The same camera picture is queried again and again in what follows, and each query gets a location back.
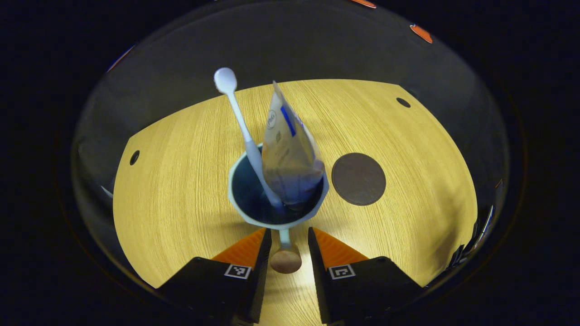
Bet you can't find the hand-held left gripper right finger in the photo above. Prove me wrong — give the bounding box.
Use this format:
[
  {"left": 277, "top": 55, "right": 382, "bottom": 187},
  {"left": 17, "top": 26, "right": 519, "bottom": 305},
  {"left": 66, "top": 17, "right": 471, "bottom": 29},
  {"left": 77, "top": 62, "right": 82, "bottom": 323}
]
[{"left": 308, "top": 226, "right": 426, "bottom": 324}]

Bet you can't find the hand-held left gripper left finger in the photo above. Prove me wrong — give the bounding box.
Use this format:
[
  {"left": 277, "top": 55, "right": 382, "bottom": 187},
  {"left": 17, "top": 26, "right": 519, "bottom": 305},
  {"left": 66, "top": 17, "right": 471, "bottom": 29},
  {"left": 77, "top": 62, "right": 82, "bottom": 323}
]
[{"left": 156, "top": 228, "right": 272, "bottom": 324}]

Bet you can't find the pale blue cup wooden handle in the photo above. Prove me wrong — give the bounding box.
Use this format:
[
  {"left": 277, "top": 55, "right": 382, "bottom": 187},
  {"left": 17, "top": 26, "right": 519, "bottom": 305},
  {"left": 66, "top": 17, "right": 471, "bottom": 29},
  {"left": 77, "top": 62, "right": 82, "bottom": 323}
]
[{"left": 227, "top": 144, "right": 330, "bottom": 274}]

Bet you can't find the dark brown round coaster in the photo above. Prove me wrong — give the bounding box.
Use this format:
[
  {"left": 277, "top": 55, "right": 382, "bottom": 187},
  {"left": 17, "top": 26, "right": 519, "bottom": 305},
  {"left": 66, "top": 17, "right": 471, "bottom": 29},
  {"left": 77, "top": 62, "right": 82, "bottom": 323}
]
[{"left": 331, "top": 153, "right": 387, "bottom": 206}]

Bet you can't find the white toothpaste tube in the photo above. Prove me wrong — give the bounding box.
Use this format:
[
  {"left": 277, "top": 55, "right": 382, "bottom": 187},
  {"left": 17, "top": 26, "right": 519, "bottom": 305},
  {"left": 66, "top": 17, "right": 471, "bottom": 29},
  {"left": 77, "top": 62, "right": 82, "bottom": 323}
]
[{"left": 262, "top": 81, "right": 325, "bottom": 205}]

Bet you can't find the white toothbrush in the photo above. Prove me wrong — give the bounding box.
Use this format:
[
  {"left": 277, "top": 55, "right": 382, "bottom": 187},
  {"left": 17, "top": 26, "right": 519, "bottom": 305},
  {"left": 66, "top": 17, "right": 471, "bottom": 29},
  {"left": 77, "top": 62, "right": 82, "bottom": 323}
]
[{"left": 213, "top": 67, "right": 285, "bottom": 209}]

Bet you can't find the black backdrop cloth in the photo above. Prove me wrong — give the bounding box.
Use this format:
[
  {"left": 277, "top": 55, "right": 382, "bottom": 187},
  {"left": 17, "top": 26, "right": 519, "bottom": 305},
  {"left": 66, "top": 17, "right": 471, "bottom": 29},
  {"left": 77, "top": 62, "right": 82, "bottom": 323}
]
[{"left": 70, "top": 0, "right": 510, "bottom": 227}]

